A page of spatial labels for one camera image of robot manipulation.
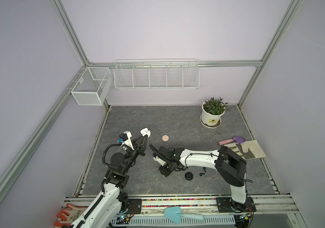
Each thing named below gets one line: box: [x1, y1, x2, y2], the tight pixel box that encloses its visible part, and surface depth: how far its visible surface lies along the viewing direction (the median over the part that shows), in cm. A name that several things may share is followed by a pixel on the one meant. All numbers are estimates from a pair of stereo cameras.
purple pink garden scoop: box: [218, 135, 246, 146], surface depth 101 cm
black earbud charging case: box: [184, 171, 194, 181], surface depth 84 cm
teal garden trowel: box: [163, 206, 205, 224], surface depth 72 cm
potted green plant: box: [199, 96, 229, 129], surface depth 101 cm
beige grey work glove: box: [223, 139, 267, 161], surface depth 96 cm
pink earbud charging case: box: [161, 134, 170, 143], surface depth 101 cm
